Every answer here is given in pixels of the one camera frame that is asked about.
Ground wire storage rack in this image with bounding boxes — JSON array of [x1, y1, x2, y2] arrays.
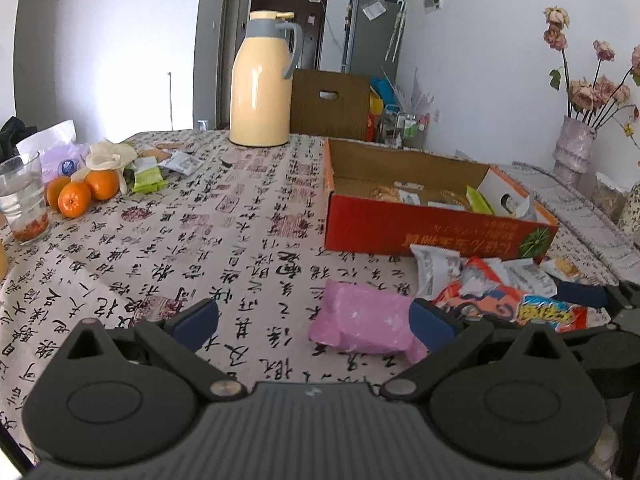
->
[[380, 107, 431, 148]]

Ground light green small packet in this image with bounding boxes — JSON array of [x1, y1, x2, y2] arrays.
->
[[131, 156, 170, 194]]

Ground dark brown door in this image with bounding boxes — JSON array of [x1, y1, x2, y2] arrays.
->
[[250, 0, 328, 71]]

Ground orange mandarin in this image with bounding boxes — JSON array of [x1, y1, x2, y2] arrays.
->
[[84, 170, 120, 202], [57, 182, 93, 218], [45, 176, 71, 208]]

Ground dried pink roses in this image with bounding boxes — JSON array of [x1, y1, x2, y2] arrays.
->
[[542, 6, 640, 133]]

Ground grey patterned cloth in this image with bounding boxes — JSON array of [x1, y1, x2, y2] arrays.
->
[[500, 160, 640, 281]]

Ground clear plastic food jar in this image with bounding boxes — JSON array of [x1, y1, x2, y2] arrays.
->
[[592, 172, 628, 218]]

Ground dried lavender bundle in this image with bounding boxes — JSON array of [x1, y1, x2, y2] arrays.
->
[[400, 67, 436, 116]]

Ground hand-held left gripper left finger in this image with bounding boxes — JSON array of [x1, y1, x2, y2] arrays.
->
[[52, 297, 248, 402]]

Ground red cardboard box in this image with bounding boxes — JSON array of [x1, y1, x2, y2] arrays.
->
[[322, 137, 561, 265]]

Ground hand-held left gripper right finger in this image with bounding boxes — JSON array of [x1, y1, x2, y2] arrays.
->
[[381, 298, 576, 402]]

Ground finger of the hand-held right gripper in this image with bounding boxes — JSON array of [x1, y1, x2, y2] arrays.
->
[[556, 280, 640, 331]]

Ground yellow thermos jug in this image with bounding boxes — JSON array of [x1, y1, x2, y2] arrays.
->
[[229, 10, 303, 148]]

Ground pink packet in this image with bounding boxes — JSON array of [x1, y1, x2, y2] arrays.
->
[[307, 280, 431, 365]]

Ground small white sachet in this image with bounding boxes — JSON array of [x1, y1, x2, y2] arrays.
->
[[162, 151, 201, 176]]

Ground cookie picture snack packet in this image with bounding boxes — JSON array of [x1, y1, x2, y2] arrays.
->
[[540, 256, 583, 281]]

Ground pale fruit peel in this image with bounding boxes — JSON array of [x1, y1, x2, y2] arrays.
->
[[70, 140, 137, 193]]

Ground purple tissue packet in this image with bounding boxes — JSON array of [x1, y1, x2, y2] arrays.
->
[[39, 141, 91, 183]]

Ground blue plastic item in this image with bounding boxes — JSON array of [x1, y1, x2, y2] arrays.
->
[[370, 77, 401, 111]]

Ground black bag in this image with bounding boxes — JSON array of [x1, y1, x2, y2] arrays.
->
[[0, 116, 40, 163]]

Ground white tissue pack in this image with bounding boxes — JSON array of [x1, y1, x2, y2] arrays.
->
[[16, 120, 78, 161]]

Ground clear drinking glass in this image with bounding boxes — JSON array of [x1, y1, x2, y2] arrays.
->
[[0, 151, 51, 246]]

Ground tan biscuit packet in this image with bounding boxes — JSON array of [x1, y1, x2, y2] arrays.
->
[[136, 144, 173, 161]]

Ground floral ceramic vase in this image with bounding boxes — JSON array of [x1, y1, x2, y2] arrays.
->
[[617, 190, 640, 248]]

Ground red orange snack packet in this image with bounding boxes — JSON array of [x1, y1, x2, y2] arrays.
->
[[432, 256, 588, 333]]

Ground grey refrigerator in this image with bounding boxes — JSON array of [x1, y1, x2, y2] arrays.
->
[[341, 0, 408, 81]]

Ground pink textured vase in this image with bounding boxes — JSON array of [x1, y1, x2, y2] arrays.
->
[[552, 115, 598, 188]]

